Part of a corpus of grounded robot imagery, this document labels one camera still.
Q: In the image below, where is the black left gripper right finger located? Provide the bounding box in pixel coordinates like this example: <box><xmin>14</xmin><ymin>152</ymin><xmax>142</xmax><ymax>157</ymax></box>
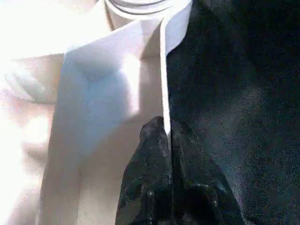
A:
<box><xmin>170</xmin><ymin>120</ymin><xmax>247</xmax><ymax>225</ymax></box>

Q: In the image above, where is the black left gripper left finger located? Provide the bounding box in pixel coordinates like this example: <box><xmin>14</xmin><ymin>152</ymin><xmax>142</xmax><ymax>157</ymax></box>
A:
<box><xmin>114</xmin><ymin>115</ymin><xmax>173</xmax><ymax>225</ymax></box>

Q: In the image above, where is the white plastic table top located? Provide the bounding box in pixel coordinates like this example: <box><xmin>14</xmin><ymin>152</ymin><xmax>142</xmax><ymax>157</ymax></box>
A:
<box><xmin>0</xmin><ymin>0</ymin><xmax>193</xmax><ymax>225</ymax></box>

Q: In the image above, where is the white plastic table leg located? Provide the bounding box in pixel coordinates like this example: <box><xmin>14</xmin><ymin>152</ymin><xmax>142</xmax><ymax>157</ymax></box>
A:
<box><xmin>104</xmin><ymin>0</ymin><xmax>188</xmax><ymax>20</ymax></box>

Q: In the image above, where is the black plastic mat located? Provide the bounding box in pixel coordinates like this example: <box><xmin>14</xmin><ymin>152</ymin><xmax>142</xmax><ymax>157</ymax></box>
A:
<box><xmin>165</xmin><ymin>0</ymin><xmax>300</xmax><ymax>225</ymax></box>

